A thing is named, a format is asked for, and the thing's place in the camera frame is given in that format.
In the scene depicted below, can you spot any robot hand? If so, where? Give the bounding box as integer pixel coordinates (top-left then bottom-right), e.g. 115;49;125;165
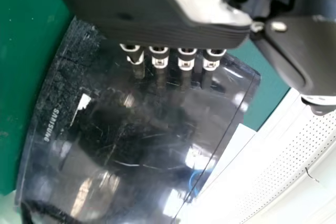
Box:
46;0;336;116

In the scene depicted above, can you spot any black oven with glass door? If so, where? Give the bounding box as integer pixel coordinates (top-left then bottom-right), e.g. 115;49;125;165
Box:
14;16;263;224

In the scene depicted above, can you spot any white perforated cable duct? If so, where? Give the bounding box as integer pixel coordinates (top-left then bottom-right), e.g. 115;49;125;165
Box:
225;108;336;224

